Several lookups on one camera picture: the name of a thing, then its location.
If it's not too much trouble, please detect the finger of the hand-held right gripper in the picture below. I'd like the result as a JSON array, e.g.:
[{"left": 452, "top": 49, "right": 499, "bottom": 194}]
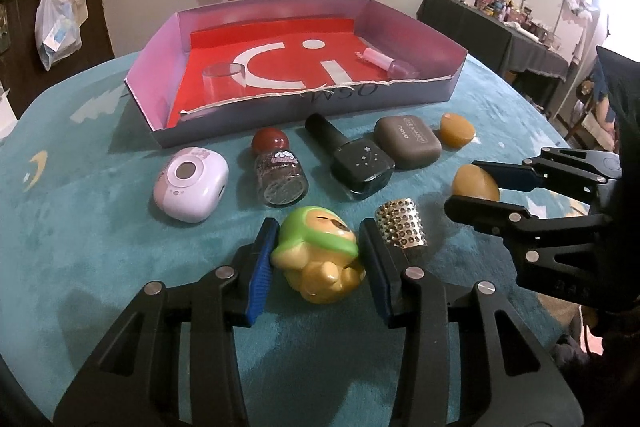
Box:
[
  {"left": 444, "top": 196, "right": 616, "bottom": 278},
  {"left": 471, "top": 147, "right": 623, "bottom": 208}
]

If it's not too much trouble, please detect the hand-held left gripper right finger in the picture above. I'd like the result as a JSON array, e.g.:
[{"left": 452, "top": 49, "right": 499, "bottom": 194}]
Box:
[{"left": 359, "top": 217, "right": 576, "bottom": 427}]

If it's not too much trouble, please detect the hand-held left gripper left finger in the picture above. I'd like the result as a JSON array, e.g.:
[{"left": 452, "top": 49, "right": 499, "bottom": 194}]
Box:
[{"left": 52, "top": 217, "right": 281, "bottom": 427}]

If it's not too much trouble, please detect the large amber stone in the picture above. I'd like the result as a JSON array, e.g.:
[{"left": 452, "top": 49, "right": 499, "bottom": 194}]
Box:
[{"left": 451, "top": 164, "right": 501, "bottom": 202}]

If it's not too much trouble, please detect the silver studded cylinder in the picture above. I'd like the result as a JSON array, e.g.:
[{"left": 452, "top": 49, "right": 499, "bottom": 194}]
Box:
[{"left": 375, "top": 197, "right": 430, "bottom": 253}]

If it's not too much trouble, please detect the green hooded yellow figurine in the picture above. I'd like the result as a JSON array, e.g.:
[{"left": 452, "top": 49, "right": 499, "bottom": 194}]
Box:
[{"left": 270, "top": 206, "right": 367, "bottom": 305}]

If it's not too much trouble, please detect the small amber stone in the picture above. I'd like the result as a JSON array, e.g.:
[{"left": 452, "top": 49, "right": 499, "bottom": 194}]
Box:
[{"left": 439, "top": 113, "right": 476, "bottom": 148}]

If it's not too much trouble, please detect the red capped glass bottle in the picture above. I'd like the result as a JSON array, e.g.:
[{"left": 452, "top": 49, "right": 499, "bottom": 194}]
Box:
[{"left": 250, "top": 128, "right": 308, "bottom": 208}]

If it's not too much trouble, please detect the grey rounded case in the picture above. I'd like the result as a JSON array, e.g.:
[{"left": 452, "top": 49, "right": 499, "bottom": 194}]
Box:
[{"left": 375, "top": 114, "right": 443, "bottom": 170}]

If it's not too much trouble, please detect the dark nail polish bottle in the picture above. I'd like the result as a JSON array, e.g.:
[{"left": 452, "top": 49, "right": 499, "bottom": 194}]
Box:
[{"left": 305, "top": 113, "right": 396, "bottom": 200}]

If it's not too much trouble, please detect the white round pocket device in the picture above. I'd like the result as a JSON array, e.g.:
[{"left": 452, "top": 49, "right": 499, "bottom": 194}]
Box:
[{"left": 152, "top": 147, "right": 231, "bottom": 224}]

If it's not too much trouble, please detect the cardboard box with red bottom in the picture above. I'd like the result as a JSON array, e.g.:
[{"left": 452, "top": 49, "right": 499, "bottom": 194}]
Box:
[{"left": 124, "top": 0, "right": 468, "bottom": 148}]

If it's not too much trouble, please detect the table with dark cloth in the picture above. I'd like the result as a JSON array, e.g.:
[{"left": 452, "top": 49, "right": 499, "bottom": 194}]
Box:
[{"left": 416, "top": 0, "right": 571, "bottom": 95}]

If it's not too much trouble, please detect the pink nail polish bottle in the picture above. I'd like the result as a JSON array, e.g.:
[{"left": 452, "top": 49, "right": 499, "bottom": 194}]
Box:
[{"left": 356, "top": 48, "right": 420, "bottom": 80}]

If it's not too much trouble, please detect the clear plastic cup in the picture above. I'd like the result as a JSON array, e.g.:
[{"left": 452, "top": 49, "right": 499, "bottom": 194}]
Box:
[{"left": 201, "top": 63, "right": 246, "bottom": 95}]

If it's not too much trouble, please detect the white box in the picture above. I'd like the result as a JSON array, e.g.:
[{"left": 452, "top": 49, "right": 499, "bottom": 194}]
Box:
[{"left": 0, "top": 87, "right": 17, "bottom": 138}]

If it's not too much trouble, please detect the hanging plastic bag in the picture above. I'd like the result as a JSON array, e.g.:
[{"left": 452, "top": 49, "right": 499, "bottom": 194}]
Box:
[{"left": 34, "top": 0, "right": 83, "bottom": 72}]

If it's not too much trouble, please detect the brown wooden door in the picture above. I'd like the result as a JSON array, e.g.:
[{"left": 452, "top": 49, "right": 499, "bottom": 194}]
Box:
[{"left": 0, "top": 0, "right": 117, "bottom": 108}]

